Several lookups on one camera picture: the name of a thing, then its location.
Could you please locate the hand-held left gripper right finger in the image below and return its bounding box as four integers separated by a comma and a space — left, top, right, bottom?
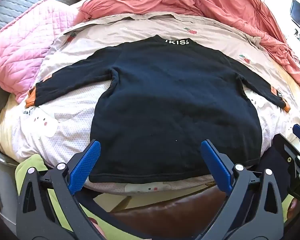
197, 140, 284, 240

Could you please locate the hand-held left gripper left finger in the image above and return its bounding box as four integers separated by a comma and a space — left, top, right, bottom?
15, 140, 108, 240

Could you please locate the black sweatshirt with orange print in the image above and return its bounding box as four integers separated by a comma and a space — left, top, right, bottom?
25, 34, 290, 184

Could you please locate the person's left hand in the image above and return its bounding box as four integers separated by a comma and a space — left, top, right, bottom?
89, 217, 107, 240

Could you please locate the dark cloth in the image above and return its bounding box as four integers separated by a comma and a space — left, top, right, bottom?
252, 144, 294, 195

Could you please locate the white rabbit print blanket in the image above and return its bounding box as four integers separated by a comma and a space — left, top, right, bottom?
0, 81, 300, 197

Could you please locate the lime green cloth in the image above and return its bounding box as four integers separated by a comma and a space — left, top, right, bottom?
15, 154, 130, 233

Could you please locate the grey plastic object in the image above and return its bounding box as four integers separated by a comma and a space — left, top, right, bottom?
0, 150, 24, 230

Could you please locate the pink quilted blanket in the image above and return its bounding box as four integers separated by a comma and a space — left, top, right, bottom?
0, 0, 90, 103

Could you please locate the salmon pink duvet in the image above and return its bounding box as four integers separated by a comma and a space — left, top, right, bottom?
79, 0, 300, 89

